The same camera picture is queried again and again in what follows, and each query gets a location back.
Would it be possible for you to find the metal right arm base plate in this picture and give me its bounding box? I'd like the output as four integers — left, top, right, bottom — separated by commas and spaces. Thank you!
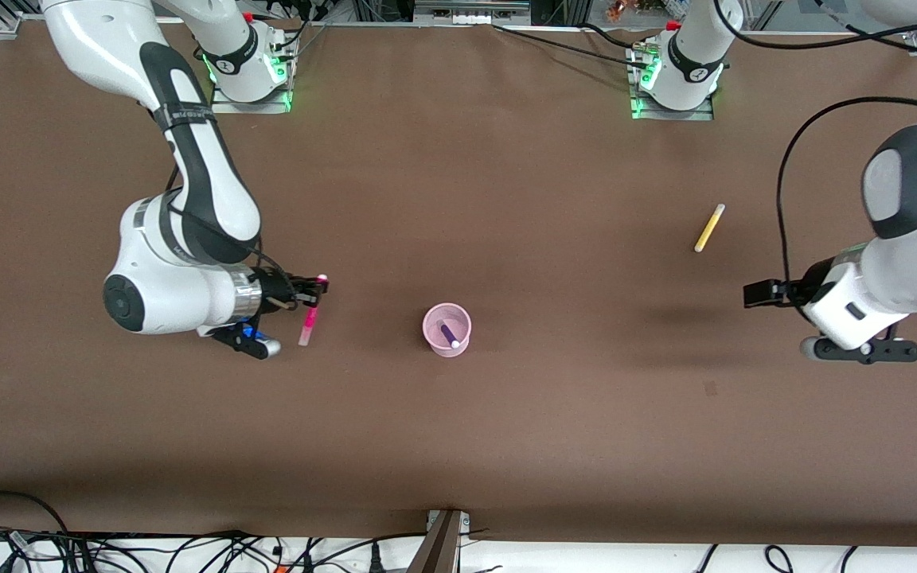
209, 78, 295, 115

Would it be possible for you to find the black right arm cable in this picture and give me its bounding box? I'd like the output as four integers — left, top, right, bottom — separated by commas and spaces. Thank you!
162, 163, 294, 281

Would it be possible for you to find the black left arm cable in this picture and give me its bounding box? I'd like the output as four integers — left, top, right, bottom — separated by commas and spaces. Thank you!
776, 95, 917, 289

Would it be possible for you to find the grey power strip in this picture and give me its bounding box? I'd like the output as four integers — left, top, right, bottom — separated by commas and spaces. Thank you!
414, 2, 533, 25

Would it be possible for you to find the aluminium camera mount post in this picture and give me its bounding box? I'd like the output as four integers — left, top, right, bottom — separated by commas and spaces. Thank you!
406, 509, 472, 573

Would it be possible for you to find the yellow marker pen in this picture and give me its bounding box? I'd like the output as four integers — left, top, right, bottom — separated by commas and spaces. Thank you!
693, 203, 727, 254

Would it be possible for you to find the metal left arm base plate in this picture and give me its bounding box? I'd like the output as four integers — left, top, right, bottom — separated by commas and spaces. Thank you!
628, 94, 716, 123

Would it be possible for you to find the pink pen holder cup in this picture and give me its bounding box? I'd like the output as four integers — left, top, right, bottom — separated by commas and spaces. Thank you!
422, 302, 474, 359

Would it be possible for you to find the black cable to arm base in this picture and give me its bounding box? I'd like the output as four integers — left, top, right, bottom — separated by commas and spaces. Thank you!
494, 22, 652, 68

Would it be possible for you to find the black looped floor cable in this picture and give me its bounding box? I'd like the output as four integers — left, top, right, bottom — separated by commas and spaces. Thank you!
0, 490, 71, 558

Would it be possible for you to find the pink marker pen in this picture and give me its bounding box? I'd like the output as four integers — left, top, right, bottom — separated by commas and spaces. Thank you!
297, 274, 330, 347

